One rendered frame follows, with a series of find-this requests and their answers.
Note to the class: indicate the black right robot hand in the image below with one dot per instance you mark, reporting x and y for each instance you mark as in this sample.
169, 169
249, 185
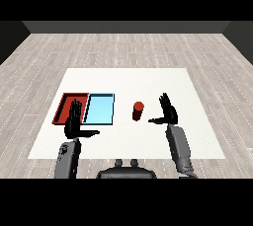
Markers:
170, 114

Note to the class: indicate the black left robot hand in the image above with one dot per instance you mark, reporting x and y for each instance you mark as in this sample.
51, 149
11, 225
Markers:
73, 125

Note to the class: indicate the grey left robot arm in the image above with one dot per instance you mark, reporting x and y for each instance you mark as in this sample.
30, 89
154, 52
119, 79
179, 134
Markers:
67, 160

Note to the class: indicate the red shallow open box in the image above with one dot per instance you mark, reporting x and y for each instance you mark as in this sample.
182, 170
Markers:
68, 108

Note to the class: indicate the light blue shallow open box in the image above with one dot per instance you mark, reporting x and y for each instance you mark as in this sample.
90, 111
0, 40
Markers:
99, 109

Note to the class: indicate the red can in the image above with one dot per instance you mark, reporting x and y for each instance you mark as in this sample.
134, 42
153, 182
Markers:
138, 111

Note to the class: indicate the dark grey robot body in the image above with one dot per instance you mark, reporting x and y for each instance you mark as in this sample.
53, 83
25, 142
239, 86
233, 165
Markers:
126, 171

